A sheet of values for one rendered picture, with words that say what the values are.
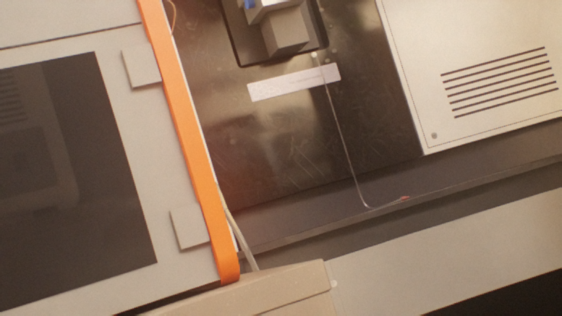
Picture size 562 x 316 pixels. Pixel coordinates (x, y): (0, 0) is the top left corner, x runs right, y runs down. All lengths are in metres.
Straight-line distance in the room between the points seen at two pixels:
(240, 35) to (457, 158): 0.48
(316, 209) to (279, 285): 0.78
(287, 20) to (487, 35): 0.42
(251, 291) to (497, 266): 0.85
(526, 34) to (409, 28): 0.24
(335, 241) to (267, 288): 0.70
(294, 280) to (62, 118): 0.28
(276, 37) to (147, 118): 0.65
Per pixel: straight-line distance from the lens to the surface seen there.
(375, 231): 1.52
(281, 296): 0.81
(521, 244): 1.62
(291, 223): 1.56
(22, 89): 0.89
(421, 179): 1.66
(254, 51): 1.58
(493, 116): 1.72
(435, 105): 1.67
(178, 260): 0.88
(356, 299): 1.48
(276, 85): 1.56
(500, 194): 1.64
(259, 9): 1.51
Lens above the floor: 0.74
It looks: 5 degrees up
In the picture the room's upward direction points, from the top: 17 degrees counter-clockwise
